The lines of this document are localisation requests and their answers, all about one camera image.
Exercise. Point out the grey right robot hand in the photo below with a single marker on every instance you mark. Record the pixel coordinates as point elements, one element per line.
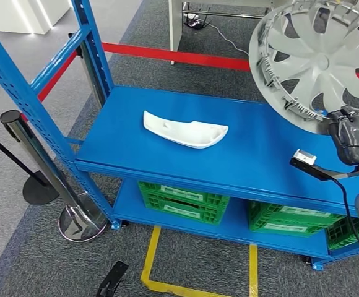
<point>353,137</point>

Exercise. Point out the grey plastic wheel hubcap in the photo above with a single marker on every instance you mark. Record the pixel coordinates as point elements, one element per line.
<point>322,61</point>

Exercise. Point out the blue metal shelf rack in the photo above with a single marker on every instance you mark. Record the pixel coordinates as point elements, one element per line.
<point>254,155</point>

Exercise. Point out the white curved plastic part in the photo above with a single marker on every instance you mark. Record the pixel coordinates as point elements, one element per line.
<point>185,133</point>

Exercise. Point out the green plastic crate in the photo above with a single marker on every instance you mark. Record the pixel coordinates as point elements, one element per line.
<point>264,209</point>
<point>153,207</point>
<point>340,235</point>
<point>258,228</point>
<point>211,199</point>

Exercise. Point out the black power strip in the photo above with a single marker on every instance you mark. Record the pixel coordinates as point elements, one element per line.
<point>195,21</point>

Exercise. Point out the red barrier belt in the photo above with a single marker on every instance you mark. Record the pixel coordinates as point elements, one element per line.
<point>182,56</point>
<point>57,76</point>

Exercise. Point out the white desk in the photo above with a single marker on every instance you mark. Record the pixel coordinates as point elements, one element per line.
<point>175,28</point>

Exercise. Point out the white cabinet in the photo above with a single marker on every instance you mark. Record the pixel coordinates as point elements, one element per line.
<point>24,16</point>

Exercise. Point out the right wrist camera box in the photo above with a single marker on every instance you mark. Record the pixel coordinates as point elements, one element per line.
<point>304,158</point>

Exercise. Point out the chrome stanchion post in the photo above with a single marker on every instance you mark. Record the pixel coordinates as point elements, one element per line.
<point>92,78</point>
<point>42,160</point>

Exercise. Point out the black stanchion post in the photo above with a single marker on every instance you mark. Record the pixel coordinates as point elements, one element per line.
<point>40,190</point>

